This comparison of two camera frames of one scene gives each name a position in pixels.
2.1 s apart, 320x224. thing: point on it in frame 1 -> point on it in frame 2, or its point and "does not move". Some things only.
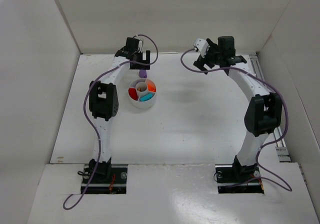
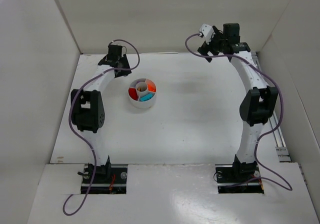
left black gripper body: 140,65 -> 122,70
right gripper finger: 212,45 -> 216,31
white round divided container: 142,93 does not move
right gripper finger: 200,61 -> 204,50
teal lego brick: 146,97 does not move
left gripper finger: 138,57 -> 123,64
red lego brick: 133,94 does not move
